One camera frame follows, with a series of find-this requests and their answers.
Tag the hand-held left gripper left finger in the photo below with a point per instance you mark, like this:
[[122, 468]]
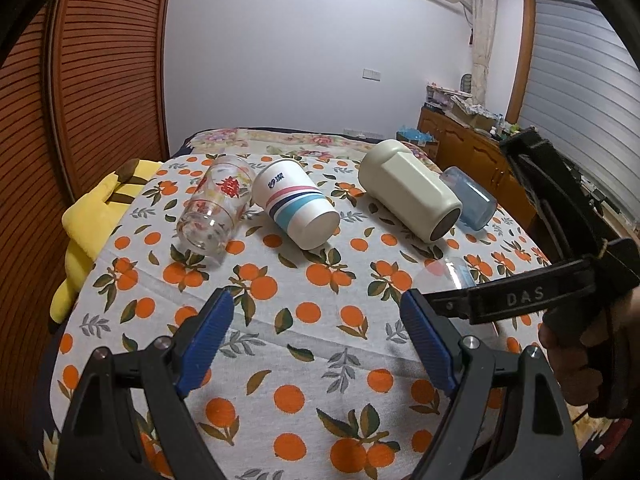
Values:
[[207, 342]]

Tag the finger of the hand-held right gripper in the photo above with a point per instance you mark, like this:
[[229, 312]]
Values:
[[515, 297], [542, 190]]

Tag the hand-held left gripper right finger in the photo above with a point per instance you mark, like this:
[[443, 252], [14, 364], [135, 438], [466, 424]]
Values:
[[429, 342]]

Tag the clear plastic cup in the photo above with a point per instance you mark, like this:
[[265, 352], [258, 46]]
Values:
[[442, 275]]

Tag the blue plastic cup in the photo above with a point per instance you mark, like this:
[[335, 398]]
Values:
[[475, 202]]

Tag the cream ceramic cup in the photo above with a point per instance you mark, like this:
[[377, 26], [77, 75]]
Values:
[[405, 187]]

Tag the red floral glass cup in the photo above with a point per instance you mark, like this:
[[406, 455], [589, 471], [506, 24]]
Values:
[[215, 205]]

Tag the striped white paper cup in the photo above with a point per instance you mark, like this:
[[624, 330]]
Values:
[[292, 202]]

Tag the person's right hand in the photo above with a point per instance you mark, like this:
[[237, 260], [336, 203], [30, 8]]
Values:
[[567, 367]]

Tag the wooden cabinet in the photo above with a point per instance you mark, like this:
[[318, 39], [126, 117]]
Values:
[[475, 152]]

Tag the cardboard box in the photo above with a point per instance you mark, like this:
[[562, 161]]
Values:
[[475, 119]]

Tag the orange print tablecloth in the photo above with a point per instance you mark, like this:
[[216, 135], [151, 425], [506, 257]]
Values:
[[300, 280]]

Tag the grey window blinds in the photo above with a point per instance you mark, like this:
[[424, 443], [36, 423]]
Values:
[[580, 75]]

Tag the box with blue items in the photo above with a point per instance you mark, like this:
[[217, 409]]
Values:
[[417, 139]]

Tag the stack of small boxes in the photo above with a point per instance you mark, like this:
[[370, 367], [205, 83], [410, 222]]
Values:
[[442, 96]]

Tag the yellow plush toy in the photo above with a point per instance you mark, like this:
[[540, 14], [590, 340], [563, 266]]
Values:
[[87, 230]]

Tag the cream curtain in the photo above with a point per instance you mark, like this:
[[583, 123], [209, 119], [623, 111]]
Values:
[[481, 35]]

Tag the floral blanket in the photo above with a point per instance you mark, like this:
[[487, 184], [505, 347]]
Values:
[[300, 142]]

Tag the wooden louvered wardrobe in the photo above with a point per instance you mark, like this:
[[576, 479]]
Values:
[[90, 85]]

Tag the white wall socket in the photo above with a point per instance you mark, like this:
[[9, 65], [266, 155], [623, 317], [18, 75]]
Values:
[[372, 74]]

